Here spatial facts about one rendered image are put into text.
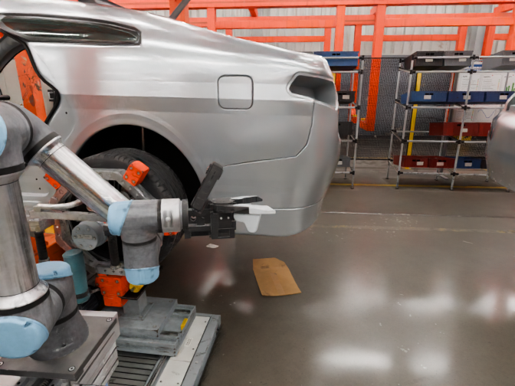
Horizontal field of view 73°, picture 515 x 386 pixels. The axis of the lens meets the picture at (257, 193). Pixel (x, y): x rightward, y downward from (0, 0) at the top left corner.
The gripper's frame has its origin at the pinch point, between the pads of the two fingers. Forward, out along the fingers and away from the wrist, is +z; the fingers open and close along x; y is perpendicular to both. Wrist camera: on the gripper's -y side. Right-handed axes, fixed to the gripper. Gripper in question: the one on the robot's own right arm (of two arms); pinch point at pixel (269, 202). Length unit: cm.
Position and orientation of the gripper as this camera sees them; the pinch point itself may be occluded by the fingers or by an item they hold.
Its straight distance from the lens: 81.3
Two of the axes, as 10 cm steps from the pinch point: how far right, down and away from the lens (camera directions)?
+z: 9.8, -0.4, 1.7
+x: 1.8, 1.5, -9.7
